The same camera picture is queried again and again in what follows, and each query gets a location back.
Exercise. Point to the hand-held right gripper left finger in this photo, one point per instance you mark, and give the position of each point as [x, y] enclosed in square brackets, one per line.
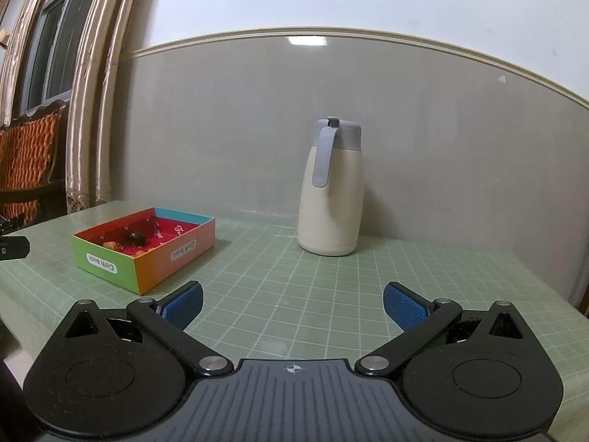
[184, 306]

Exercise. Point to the cream thermos jug grey lid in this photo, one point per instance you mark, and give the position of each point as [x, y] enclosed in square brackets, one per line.
[329, 202]

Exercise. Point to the orange upholstered wooden chair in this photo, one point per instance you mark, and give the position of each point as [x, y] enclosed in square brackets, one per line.
[30, 156]

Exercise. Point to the dark brown round fruit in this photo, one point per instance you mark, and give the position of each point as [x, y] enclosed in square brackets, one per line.
[136, 238]

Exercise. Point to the colourful cardboard box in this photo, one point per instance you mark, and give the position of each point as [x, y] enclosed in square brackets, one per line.
[152, 262]

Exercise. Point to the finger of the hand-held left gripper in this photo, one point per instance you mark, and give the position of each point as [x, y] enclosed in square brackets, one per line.
[9, 224]

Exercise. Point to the green grid cutting mat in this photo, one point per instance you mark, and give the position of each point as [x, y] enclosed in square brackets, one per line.
[322, 285]

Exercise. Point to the window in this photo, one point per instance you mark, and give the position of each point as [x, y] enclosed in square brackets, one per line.
[55, 41]

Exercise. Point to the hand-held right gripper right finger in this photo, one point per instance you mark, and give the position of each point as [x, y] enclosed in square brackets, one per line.
[405, 306]

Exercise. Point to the beige satin curtain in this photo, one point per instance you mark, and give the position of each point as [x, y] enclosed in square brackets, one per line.
[106, 78]
[18, 55]

